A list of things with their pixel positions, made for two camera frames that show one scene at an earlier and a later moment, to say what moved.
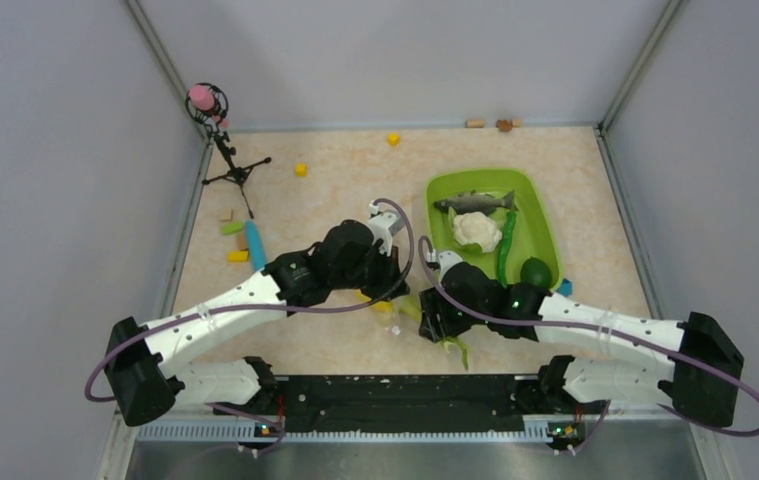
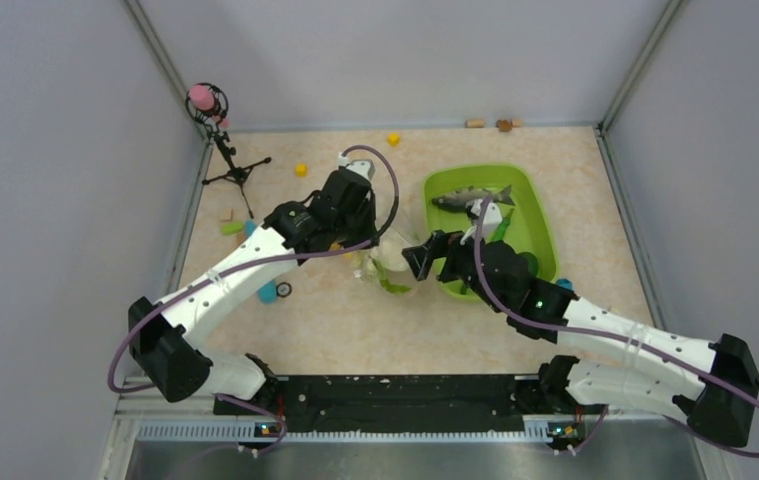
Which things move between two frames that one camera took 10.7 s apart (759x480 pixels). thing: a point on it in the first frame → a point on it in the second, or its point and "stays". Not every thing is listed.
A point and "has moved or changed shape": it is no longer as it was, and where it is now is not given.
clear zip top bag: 399,317 has moved or changed shape
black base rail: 408,404 stays
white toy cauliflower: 473,228 has moved or changed shape
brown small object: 504,125 stays
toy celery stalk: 411,305 has moved or changed shape
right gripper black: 434,303 → 423,256
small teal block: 566,287 stays
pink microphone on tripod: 205,103 stays
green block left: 231,228 stays
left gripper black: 390,268 → 369,208
